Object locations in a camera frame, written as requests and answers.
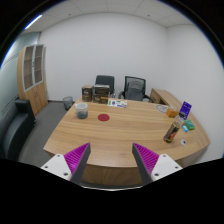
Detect clear bottle with black cap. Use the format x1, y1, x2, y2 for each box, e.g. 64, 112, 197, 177
162, 115, 185, 144

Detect grey mesh office chair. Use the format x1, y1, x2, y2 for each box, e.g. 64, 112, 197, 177
118, 75, 154, 103

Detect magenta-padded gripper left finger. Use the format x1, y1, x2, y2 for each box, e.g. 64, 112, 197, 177
40, 142, 92, 186

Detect round glass dish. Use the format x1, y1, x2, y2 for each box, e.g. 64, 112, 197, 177
154, 104, 171, 114

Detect white printed leaflet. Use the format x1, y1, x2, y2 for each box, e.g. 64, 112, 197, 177
107, 98, 128, 109

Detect black office chair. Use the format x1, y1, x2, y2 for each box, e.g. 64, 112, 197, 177
95, 74, 116, 96

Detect wooden cabinet with glass doors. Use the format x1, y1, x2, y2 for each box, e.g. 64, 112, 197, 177
17, 44, 49, 116

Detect wooden side desk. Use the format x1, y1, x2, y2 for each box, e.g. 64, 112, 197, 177
149, 87, 184, 111

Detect white and grey cup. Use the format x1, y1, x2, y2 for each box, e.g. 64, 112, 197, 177
74, 102, 89, 120

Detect orange box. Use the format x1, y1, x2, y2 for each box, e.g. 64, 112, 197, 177
166, 107, 180, 118

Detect flat round red coaster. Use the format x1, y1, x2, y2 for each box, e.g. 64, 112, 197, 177
97, 113, 111, 122

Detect purple card package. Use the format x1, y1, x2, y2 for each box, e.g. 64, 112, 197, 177
178, 101, 193, 120

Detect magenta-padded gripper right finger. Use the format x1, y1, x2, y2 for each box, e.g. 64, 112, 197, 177
131, 142, 184, 186

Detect black mesh waste bin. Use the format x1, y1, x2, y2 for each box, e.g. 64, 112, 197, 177
62, 95, 74, 111

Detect black leather sofa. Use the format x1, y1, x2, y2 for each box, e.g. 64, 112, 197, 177
0, 98, 36, 161

